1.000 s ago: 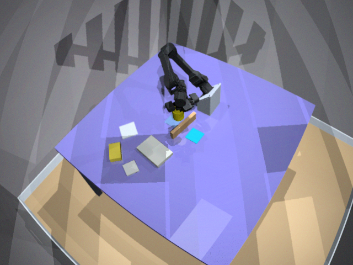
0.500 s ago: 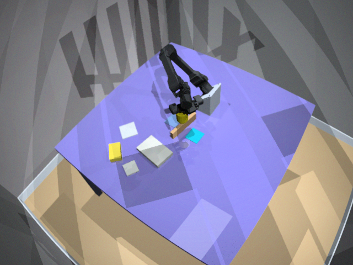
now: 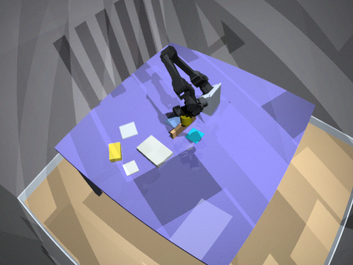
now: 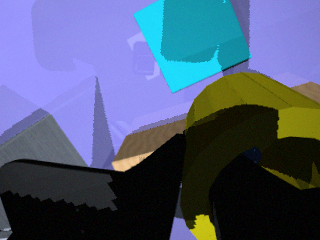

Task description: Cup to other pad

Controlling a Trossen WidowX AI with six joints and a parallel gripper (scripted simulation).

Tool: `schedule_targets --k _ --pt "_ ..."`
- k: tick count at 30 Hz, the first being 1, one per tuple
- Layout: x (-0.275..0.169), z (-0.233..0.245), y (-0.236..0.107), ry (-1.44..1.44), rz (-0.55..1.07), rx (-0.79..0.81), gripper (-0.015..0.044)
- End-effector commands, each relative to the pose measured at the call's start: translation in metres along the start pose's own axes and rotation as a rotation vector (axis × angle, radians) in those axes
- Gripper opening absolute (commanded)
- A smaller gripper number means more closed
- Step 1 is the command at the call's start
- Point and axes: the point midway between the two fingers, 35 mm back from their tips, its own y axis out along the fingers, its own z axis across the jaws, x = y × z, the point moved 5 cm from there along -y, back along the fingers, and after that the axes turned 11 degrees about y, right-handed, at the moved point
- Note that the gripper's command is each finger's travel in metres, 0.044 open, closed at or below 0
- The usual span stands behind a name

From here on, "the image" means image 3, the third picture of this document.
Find yellow rectangular block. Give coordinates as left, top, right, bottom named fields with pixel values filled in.
left=109, top=142, right=122, bottom=162

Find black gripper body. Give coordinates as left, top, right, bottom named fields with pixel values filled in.
left=173, top=97, right=207, bottom=117

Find yellow cup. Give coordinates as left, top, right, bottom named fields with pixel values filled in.
left=180, top=111, right=192, bottom=126

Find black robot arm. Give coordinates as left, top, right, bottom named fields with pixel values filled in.
left=159, top=46, right=214, bottom=117

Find tan wooden plank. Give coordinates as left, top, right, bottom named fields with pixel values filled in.
left=170, top=116, right=196, bottom=139

